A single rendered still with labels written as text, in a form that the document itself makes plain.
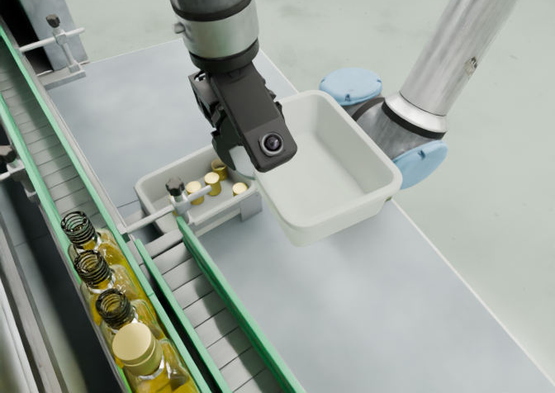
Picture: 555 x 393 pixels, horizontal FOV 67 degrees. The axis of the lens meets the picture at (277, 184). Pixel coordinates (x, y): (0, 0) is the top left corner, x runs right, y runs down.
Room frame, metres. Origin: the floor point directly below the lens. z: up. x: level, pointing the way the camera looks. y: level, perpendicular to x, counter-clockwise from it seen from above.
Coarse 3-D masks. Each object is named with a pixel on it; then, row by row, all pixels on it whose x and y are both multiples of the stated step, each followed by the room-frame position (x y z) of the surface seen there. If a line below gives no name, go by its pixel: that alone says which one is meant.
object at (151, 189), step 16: (192, 160) 0.65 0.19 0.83; (208, 160) 0.67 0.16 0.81; (144, 176) 0.60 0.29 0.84; (160, 176) 0.60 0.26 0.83; (176, 176) 0.62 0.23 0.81; (192, 176) 0.64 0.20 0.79; (240, 176) 0.61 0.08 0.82; (144, 192) 0.57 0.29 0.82; (160, 192) 0.59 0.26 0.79; (224, 192) 0.61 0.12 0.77; (160, 208) 0.56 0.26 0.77; (192, 208) 0.56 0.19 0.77; (208, 208) 0.56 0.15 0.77; (224, 208) 0.51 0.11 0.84; (160, 224) 0.47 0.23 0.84; (176, 224) 0.52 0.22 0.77
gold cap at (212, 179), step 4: (208, 176) 0.62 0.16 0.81; (212, 176) 0.62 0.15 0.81; (216, 176) 0.62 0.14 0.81; (204, 180) 0.61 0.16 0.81; (208, 180) 0.61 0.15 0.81; (212, 180) 0.61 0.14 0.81; (216, 180) 0.61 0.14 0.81; (208, 184) 0.60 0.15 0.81; (212, 184) 0.60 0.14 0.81; (216, 184) 0.60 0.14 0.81; (220, 184) 0.61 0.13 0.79; (212, 188) 0.60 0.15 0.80; (216, 188) 0.60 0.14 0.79; (220, 188) 0.61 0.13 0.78; (208, 192) 0.60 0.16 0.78; (212, 192) 0.60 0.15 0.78; (216, 192) 0.60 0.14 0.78; (220, 192) 0.60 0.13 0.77
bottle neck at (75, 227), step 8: (64, 216) 0.28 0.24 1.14; (72, 216) 0.28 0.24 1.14; (80, 216) 0.28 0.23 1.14; (64, 224) 0.27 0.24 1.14; (72, 224) 0.28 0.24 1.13; (80, 224) 0.28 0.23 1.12; (88, 224) 0.27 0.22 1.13; (64, 232) 0.26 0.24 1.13; (72, 232) 0.26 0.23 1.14; (80, 232) 0.26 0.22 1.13; (88, 232) 0.27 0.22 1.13; (96, 232) 0.28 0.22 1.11; (72, 240) 0.26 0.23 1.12; (80, 240) 0.26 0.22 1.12; (88, 240) 0.26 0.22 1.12; (96, 240) 0.27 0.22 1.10; (80, 248) 0.26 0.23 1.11; (88, 248) 0.26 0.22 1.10; (96, 248) 0.26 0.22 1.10
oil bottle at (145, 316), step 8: (136, 304) 0.20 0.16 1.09; (144, 304) 0.20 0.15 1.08; (136, 312) 0.18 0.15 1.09; (144, 312) 0.19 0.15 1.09; (144, 320) 0.18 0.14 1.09; (152, 320) 0.18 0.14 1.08; (104, 328) 0.17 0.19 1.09; (152, 328) 0.17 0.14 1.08; (160, 328) 0.19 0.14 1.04; (104, 336) 0.16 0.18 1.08; (112, 336) 0.16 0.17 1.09; (160, 336) 0.17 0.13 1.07; (112, 352) 0.15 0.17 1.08
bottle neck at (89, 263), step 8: (80, 256) 0.23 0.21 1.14; (88, 256) 0.23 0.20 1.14; (96, 256) 0.23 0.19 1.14; (80, 264) 0.22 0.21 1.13; (88, 264) 0.23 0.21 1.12; (96, 264) 0.22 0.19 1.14; (104, 264) 0.22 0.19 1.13; (80, 272) 0.21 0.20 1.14; (88, 272) 0.21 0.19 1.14; (96, 272) 0.21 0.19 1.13; (104, 272) 0.22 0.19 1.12; (112, 272) 0.23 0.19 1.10; (88, 280) 0.21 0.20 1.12; (96, 280) 0.21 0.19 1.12; (104, 280) 0.21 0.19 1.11; (112, 280) 0.22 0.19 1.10; (96, 288) 0.21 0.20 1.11; (104, 288) 0.21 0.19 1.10
